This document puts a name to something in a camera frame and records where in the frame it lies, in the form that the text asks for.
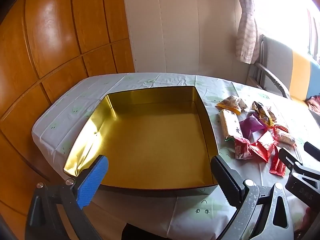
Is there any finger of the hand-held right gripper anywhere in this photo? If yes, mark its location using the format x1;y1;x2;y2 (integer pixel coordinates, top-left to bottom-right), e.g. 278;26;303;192
304;142;320;162
278;148;320;207

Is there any long red snack stick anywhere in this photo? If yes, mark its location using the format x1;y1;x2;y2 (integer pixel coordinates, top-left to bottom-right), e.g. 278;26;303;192
269;146;287;178

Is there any purple snack packet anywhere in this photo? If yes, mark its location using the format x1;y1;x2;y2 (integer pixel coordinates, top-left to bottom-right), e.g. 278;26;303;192
239;115;267;137

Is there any red white-print snack packet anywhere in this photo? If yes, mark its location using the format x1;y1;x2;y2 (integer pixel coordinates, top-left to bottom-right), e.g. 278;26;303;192
234;137;252;160

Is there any red patterned cloth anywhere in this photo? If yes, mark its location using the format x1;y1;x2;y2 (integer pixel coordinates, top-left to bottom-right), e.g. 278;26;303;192
306;95;320;115

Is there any bright window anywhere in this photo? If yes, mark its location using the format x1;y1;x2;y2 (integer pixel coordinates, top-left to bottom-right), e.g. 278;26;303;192
255;0;320;63

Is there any long cream cracker packet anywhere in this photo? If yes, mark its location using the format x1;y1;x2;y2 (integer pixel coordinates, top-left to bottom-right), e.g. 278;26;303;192
219;109;244;142

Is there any plain red snack packet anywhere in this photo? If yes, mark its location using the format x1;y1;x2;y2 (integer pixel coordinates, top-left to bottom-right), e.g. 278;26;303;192
249;131;277;162

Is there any square gold-lined tin box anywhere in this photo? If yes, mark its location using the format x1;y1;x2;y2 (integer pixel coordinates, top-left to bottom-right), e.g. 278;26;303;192
63;86;220;197

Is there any pale checked curtain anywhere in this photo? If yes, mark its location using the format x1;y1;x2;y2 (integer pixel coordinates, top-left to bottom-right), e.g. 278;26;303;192
236;0;260;64

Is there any orange wooden wardrobe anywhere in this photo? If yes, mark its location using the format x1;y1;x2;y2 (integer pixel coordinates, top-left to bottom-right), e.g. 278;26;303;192
0;0;135;240

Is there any red floral snack packet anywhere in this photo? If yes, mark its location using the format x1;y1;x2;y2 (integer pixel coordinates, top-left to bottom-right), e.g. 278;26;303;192
272;125;297;147

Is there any orange yellow snack packet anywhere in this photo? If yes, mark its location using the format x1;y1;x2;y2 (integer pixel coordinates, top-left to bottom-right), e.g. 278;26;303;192
216;95;248;115

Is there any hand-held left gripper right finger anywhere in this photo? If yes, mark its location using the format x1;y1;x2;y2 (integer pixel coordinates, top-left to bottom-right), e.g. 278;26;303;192
210;156;294;240

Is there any grey yellow blue armchair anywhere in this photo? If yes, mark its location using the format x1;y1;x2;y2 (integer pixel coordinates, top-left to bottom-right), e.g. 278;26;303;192
246;34;320;103

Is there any dark gold snack packet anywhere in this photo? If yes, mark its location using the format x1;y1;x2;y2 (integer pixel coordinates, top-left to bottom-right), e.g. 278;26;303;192
251;101;277;128

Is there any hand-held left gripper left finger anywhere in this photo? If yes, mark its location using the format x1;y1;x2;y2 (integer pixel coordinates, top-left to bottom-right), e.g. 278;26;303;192
25;154;109;240

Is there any white green-print tablecloth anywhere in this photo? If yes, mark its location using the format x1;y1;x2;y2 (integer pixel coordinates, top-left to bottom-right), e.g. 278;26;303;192
31;72;320;240

